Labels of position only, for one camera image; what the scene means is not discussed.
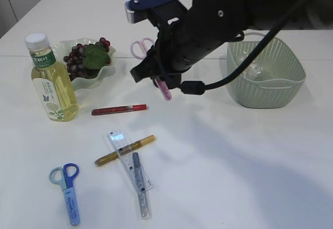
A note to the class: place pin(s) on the red marker pen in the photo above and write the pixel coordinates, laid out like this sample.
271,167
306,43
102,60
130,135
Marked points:
120,109

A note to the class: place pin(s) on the pink scissors with sheath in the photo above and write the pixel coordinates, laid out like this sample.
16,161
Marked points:
160,84

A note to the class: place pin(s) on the light green wavy plate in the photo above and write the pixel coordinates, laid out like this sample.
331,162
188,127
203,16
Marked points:
63,48

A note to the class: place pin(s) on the green tea bottle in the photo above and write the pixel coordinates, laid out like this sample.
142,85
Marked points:
51,80

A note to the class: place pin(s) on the clear plastic ruler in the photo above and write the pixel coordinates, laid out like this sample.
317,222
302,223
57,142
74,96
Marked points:
118,140

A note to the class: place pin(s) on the light green woven basket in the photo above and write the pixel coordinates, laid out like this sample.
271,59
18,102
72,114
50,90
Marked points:
279,83

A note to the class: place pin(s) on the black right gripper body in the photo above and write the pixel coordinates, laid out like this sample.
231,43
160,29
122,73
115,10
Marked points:
185,36

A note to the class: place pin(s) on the clear plastic sheet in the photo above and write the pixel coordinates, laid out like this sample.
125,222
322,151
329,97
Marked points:
253,71

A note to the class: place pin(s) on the gold marker pen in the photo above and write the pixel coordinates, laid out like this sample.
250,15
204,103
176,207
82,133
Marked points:
124,150

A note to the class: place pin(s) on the dark red grape bunch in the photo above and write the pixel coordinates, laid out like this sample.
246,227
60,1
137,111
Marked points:
86,60

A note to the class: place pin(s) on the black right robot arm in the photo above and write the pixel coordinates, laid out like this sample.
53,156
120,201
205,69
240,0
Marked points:
274,16

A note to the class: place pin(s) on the blue scissors with sheath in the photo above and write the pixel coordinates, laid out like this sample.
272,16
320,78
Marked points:
61,177

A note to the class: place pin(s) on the silver glitter pen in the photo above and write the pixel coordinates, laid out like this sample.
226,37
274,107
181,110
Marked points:
141,187

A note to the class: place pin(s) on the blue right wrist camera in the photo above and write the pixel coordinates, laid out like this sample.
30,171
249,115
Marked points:
137,10

